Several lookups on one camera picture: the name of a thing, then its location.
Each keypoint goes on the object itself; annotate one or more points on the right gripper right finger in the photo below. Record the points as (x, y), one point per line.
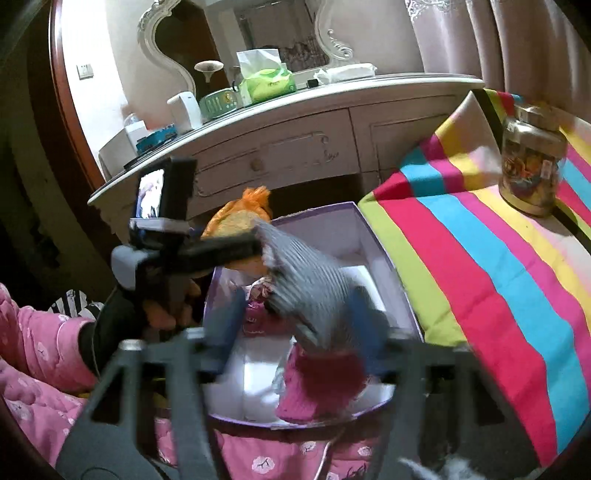
(447, 418)

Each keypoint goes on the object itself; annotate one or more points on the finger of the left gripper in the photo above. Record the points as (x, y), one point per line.
(206, 254)

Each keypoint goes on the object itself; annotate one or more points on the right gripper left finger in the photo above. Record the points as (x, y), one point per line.
(147, 416)

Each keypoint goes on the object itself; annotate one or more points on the orange mesh sponge bag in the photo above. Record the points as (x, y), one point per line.
(239, 216)

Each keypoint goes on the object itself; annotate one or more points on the grey striped sock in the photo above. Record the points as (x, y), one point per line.
(309, 290)

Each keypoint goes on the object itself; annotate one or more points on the magenta knit fingerless glove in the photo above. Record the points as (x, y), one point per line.
(318, 387)

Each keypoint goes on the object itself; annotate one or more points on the phone on left gripper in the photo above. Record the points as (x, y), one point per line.
(164, 189)

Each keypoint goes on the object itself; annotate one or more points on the purple white storage box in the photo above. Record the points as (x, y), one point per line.
(248, 391)

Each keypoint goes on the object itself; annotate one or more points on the white small dispenser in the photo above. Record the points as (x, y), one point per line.
(185, 112)

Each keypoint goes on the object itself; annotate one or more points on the striped colourful tablecloth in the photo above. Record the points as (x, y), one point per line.
(476, 270)

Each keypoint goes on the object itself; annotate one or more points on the green round box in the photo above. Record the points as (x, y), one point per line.
(219, 103)

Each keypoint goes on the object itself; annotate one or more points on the green tissue pack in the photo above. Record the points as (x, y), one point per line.
(264, 76)

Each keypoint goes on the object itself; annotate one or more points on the white dresser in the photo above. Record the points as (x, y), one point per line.
(360, 127)

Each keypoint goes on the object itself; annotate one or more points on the ornate white mirror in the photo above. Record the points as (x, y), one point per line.
(175, 35)

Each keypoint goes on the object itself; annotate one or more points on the metal lidded snack jar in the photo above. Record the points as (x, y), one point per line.
(533, 152)

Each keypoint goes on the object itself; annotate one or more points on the beige curtain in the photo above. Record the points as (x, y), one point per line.
(529, 48)

